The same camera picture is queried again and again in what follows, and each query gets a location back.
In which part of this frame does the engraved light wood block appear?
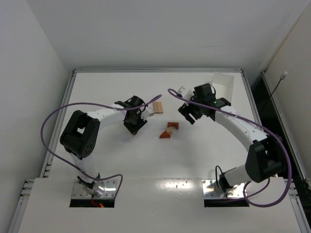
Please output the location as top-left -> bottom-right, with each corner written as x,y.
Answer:
153,101 -> 159,114

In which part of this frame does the red-brown arch wood block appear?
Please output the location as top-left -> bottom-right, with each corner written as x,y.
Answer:
167,122 -> 179,130

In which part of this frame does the short light wood block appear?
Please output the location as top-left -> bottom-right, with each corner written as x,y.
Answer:
166,127 -> 173,135

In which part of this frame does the red-brown triangle wood block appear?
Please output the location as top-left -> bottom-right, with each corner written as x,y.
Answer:
159,131 -> 171,139

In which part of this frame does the white perforated box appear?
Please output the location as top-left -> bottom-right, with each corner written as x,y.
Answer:
212,72 -> 234,102

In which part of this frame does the long light wood block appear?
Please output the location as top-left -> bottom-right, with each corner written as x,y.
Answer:
157,101 -> 164,114

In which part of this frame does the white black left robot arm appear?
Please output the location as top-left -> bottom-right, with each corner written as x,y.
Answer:
60,96 -> 154,195

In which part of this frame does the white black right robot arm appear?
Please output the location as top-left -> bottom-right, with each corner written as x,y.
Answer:
177,83 -> 287,192

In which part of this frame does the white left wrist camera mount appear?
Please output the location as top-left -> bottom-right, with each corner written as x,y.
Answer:
140,107 -> 155,120

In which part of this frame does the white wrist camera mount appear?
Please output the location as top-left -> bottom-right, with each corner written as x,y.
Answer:
177,86 -> 194,100
140,107 -> 155,120

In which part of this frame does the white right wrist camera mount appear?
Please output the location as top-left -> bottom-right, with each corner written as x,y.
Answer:
177,86 -> 194,100

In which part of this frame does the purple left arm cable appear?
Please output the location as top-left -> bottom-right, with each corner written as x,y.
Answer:
40,94 -> 163,202

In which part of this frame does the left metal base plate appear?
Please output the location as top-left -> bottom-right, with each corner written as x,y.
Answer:
71,179 -> 118,200

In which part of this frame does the metal base plate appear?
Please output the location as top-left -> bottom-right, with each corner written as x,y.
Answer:
202,179 -> 248,200
71,179 -> 118,200

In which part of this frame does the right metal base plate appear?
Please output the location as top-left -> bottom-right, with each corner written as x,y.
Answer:
202,179 -> 248,200

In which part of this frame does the red wire under table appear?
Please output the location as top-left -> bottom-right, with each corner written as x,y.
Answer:
90,197 -> 105,208

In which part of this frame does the black cable with white plug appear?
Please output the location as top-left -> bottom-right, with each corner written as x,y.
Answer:
263,71 -> 288,107

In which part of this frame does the aluminium table frame rail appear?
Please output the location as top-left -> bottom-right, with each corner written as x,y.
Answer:
17,68 -> 310,233

